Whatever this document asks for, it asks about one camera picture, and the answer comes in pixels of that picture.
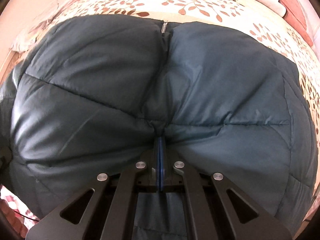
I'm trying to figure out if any dark blue puffer jacket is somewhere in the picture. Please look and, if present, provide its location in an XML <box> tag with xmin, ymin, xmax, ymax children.
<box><xmin>1</xmin><ymin>15</ymin><xmax>318</xmax><ymax>235</ymax></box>

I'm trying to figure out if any beige leaf pattern blanket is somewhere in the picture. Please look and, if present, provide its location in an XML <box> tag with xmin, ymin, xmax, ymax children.
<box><xmin>10</xmin><ymin>0</ymin><xmax>319</xmax><ymax>124</ymax></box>

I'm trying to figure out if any plaid shirt torso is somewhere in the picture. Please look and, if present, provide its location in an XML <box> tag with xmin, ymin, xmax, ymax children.
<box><xmin>1</xmin><ymin>185</ymin><xmax>40</xmax><ymax>238</ymax></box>

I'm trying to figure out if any red brown folded blanket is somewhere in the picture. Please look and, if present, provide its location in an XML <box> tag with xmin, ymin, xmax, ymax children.
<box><xmin>279</xmin><ymin>0</ymin><xmax>313</xmax><ymax>47</ymax></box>

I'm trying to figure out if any black cable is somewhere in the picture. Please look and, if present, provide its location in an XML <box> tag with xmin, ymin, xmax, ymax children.
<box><xmin>12</xmin><ymin>209</ymin><xmax>41</xmax><ymax>222</ymax></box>

